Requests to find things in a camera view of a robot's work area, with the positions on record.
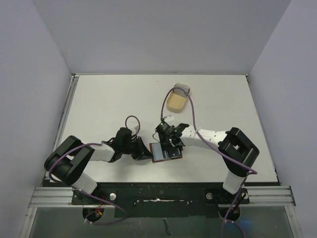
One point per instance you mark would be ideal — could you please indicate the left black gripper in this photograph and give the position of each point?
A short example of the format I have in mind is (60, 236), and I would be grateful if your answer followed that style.
(142, 152)

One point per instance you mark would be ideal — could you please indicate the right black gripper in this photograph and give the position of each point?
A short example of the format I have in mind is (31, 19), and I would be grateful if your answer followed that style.
(170, 143)

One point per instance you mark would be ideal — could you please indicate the brown leather card holder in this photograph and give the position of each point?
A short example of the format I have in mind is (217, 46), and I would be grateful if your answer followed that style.
(165, 155)

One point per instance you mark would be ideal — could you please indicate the dark credit card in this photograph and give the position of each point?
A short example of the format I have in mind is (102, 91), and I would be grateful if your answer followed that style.
(157, 152)

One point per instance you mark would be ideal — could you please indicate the black credit card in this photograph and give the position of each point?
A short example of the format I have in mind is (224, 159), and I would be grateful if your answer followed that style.
(174, 153)

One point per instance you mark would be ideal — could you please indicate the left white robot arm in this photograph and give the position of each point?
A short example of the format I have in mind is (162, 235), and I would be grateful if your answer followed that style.
(68, 161)

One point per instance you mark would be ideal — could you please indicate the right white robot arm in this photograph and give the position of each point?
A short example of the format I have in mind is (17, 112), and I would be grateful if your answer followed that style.
(237, 150)

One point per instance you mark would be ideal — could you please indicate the tan oval cardboard tray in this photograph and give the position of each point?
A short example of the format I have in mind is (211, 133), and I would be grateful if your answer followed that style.
(176, 103)

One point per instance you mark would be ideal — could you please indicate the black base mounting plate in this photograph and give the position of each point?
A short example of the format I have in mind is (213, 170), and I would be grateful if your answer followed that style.
(160, 200)

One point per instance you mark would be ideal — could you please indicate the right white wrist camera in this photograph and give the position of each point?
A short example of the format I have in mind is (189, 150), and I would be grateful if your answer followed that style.
(168, 118)

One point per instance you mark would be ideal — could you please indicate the aluminium rail left edge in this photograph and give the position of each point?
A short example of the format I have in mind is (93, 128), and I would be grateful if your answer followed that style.
(66, 108)

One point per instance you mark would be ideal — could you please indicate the aluminium rail front right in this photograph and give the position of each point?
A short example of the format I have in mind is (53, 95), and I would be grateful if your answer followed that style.
(270, 196)

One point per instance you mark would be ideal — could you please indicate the aluminium rail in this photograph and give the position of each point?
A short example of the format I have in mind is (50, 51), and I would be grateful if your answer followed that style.
(51, 197)
(270, 196)

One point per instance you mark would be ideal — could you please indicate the aluminium rail front left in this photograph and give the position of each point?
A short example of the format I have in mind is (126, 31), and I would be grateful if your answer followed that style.
(51, 197)

